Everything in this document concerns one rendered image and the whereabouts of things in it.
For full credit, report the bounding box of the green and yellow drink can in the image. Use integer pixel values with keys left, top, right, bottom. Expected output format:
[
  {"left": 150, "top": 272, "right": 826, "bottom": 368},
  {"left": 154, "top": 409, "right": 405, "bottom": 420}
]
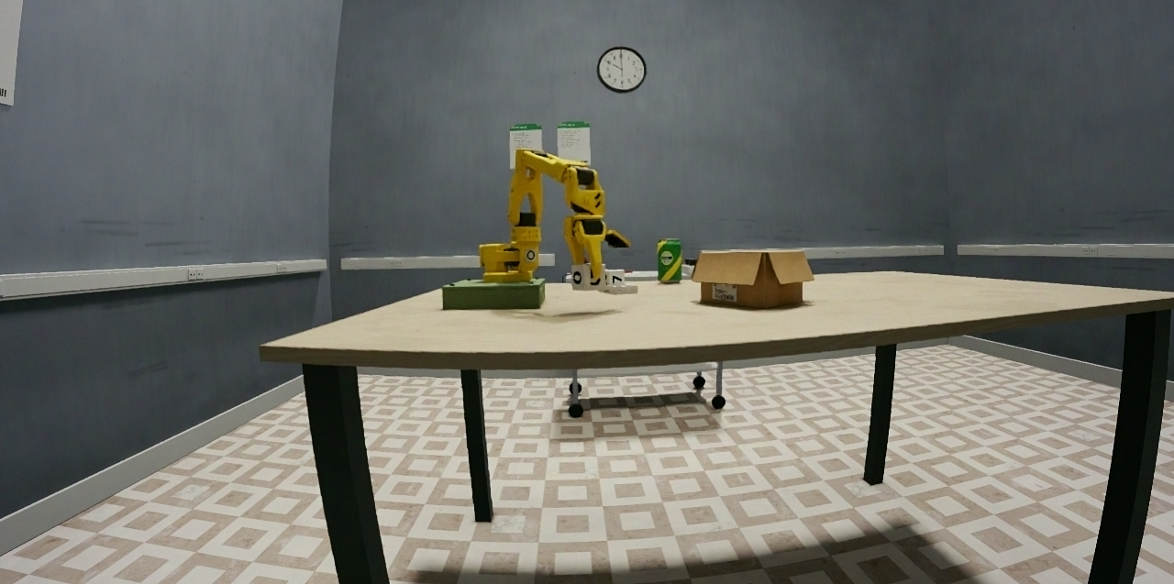
[{"left": 657, "top": 239, "right": 681, "bottom": 284}]

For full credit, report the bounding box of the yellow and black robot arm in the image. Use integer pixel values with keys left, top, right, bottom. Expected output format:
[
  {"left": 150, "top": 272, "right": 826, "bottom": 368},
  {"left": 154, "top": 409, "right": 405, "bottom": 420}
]
[{"left": 483, "top": 149, "right": 605, "bottom": 283}]

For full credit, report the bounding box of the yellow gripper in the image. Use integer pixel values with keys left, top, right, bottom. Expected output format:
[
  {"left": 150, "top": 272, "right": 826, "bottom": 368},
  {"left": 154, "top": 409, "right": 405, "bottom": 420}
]
[{"left": 564, "top": 213, "right": 630, "bottom": 280}]

